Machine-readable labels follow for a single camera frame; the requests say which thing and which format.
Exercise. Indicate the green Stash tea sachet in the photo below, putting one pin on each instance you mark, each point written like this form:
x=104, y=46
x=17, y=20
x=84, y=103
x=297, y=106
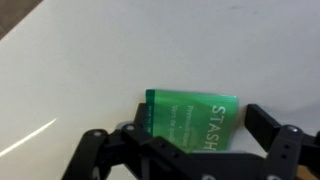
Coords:
x=190, y=116

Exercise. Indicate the dark wood base cabinet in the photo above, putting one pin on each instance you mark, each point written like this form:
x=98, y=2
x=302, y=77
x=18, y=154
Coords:
x=11, y=11

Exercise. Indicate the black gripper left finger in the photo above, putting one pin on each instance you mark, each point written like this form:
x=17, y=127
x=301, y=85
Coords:
x=96, y=156

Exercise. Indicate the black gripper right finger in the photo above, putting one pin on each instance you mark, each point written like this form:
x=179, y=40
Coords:
x=283, y=150

